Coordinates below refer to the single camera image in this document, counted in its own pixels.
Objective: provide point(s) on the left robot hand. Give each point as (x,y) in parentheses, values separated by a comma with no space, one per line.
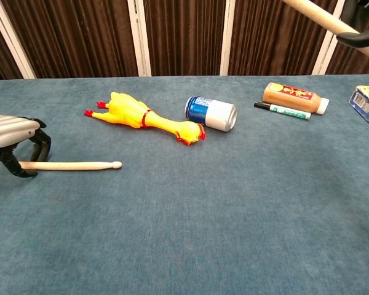
(9,130)

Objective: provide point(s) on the wooden drumstick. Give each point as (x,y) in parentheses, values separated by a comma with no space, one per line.
(319,13)
(80,166)

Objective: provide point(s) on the yellow and blue carton box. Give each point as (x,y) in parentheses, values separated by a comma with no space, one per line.
(367,104)

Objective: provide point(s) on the brown drink bottle white cap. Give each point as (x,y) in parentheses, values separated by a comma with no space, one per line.
(289,96)

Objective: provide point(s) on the white marker pen black cap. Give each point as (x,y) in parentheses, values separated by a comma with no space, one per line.
(289,112)

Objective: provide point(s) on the yellow rubber chicken toy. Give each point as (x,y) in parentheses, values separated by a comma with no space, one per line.
(126,112)

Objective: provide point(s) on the blue and white soda can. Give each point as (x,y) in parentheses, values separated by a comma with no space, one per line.
(215,115)

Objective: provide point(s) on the blue carpet table mat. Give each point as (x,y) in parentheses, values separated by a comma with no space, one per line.
(184,215)

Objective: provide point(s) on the white frame post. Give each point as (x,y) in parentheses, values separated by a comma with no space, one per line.
(140,40)
(325,53)
(227,40)
(13,43)

